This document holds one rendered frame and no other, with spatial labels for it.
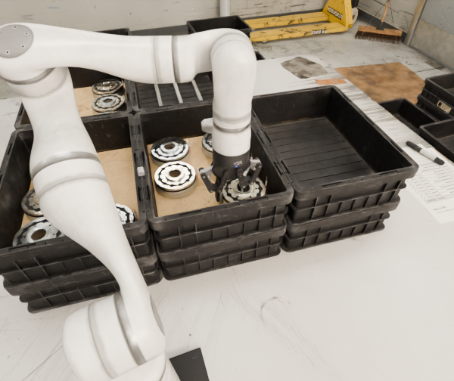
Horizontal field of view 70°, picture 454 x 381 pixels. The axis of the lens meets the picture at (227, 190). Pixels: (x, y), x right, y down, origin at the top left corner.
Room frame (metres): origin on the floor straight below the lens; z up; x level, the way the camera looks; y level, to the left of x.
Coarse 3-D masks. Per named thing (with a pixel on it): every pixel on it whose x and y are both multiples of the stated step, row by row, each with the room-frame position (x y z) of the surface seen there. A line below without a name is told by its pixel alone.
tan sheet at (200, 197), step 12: (192, 144) 0.76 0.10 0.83; (192, 156) 0.70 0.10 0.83; (204, 156) 0.70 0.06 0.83; (156, 168) 0.65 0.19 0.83; (204, 168) 0.65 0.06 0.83; (156, 192) 0.56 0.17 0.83; (192, 192) 0.56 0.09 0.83; (204, 192) 0.56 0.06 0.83; (168, 204) 0.52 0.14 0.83; (180, 204) 0.52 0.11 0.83; (192, 204) 0.52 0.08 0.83; (204, 204) 0.52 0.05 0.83; (216, 204) 0.52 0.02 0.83
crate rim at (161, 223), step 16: (144, 112) 0.77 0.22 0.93; (160, 112) 0.77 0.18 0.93; (256, 128) 0.69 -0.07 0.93; (144, 144) 0.63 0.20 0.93; (144, 160) 0.58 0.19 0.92; (272, 160) 0.57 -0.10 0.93; (144, 176) 0.51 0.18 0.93; (144, 192) 0.47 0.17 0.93; (288, 192) 0.47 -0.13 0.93; (208, 208) 0.42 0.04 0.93; (224, 208) 0.42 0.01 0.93; (240, 208) 0.43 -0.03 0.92; (256, 208) 0.44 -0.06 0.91; (160, 224) 0.39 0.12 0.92; (176, 224) 0.39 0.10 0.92
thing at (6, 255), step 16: (32, 128) 0.69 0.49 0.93; (0, 176) 0.51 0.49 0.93; (0, 192) 0.47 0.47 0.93; (144, 208) 0.42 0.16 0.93; (128, 224) 0.38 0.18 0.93; (144, 224) 0.38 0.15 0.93; (48, 240) 0.34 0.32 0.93; (64, 240) 0.34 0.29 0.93; (0, 256) 0.31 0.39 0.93; (16, 256) 0.32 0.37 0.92; (32, 256) 0.33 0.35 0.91
